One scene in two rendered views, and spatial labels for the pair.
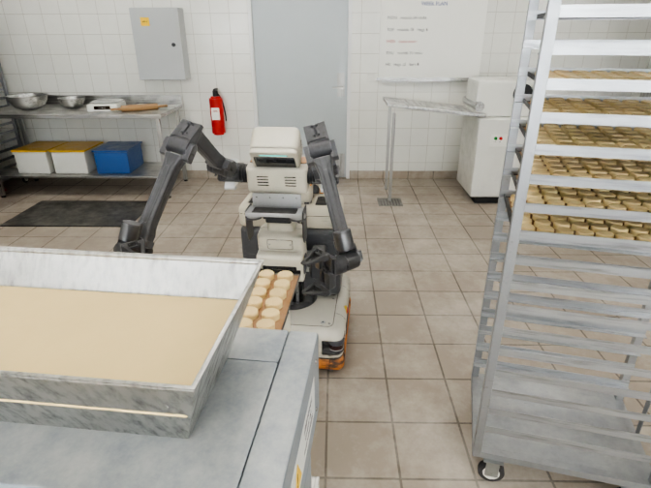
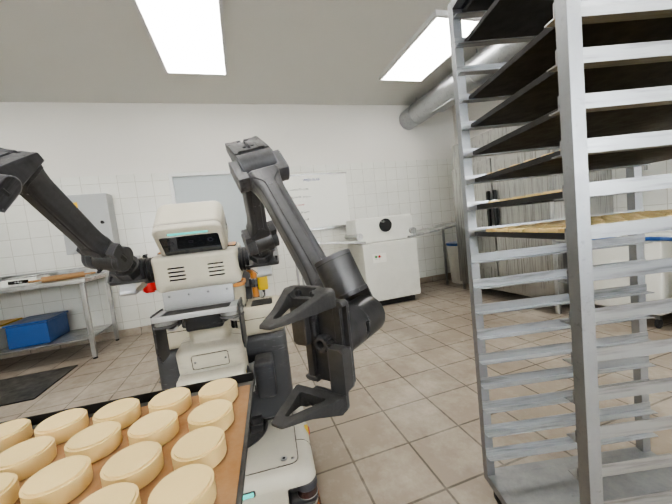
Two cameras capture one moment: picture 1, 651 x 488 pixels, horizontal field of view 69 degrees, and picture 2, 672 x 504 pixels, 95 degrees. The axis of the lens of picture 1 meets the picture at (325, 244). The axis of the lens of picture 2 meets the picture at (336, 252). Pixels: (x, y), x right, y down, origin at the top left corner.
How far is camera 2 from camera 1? 105 cm
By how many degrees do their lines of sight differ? 26
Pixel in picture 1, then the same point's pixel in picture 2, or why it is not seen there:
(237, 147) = not seen: hidden behind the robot
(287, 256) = (222, 373)
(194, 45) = (123, 222)
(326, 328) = (291, 467)
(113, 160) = (30, 332)
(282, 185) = (205, 275)
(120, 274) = not seen: outside the picture
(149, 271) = not seen: outside the picture
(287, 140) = (206, 213)
